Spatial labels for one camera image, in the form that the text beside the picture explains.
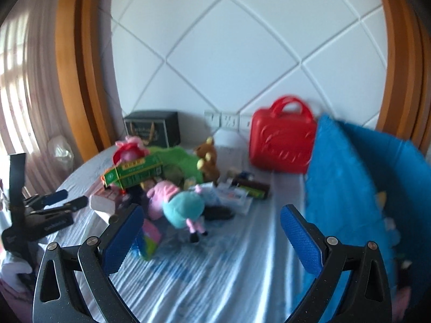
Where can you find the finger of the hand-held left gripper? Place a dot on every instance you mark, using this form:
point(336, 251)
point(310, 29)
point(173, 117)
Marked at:
point(54, 197)
point(72, 203)

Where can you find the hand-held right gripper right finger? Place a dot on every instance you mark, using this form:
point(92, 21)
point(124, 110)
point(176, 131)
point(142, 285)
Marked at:
point(303, 239)

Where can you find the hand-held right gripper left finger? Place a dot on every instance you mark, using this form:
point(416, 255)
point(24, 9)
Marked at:
point(123, 239)

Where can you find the blue fabric storage bin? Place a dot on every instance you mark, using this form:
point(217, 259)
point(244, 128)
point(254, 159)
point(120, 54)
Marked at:
point(336, 181)

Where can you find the colourful picture book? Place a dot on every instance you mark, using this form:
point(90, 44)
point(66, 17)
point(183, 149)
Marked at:
point(150, 242)

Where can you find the white small box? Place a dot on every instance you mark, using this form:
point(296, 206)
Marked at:
point(101, 205)

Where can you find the crumpled clear plastic bag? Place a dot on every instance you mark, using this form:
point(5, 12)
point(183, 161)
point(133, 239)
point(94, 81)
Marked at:
point(60, 153)

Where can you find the green carton box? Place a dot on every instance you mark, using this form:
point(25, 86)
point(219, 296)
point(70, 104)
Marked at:
point(134, 173)

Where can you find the pig plush in teal dress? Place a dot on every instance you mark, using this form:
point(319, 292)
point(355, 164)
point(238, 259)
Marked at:
point(183, 208)

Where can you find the dark brown flat box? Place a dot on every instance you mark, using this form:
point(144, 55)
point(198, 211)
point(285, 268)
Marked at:
point(252, 189)

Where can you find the pig plush in red dress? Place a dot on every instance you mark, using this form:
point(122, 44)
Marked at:
point(129, 151)

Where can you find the clear plastic bag with papers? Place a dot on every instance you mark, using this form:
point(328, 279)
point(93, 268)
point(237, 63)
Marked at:
point(232, 198)

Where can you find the black flat pouch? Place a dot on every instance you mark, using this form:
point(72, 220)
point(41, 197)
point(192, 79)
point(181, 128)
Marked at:
point(219, 213)

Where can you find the light blue bed sheet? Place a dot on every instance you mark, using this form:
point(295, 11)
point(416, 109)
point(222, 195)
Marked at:
point(219, 269)

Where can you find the green dinosaur plush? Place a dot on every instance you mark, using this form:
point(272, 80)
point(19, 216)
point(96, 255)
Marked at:
point(175, 158)

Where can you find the red toy suitcase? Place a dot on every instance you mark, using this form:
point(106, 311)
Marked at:
point(279, 144)

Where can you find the pink sheer curtain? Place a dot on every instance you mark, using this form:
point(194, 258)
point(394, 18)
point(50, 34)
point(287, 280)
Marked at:
point(27, 91)

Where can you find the black gift box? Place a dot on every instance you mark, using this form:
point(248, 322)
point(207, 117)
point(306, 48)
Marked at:
point(151, 128)

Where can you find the brown bear plush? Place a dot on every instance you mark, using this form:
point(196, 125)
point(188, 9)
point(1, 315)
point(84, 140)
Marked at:
point(208, 161)

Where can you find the white round container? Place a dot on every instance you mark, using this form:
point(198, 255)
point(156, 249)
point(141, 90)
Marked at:
point(229, 139)

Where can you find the white wall socket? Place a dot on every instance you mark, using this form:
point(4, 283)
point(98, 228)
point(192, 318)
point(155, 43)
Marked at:
point(230, 121)
point(212, 118)
point(244, 122)

